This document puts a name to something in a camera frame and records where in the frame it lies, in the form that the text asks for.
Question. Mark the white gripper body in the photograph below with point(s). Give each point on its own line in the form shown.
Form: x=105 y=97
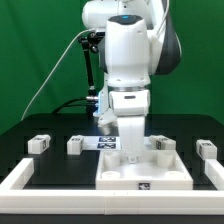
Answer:
x=131 y=133

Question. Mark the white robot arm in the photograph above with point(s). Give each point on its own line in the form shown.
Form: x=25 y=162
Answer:
x=136 y=40

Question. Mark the white square tabletop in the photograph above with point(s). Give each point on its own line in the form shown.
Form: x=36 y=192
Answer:
x=154 y=170

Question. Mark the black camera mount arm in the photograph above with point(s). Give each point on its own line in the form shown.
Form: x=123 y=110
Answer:
x=89 y=44

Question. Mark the white U-shaped fence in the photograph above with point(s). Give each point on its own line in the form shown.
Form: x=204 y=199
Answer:
x=15 y=199

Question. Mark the fiducial marker sheet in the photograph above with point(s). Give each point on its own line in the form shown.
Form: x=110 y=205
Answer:
x=103 y=142

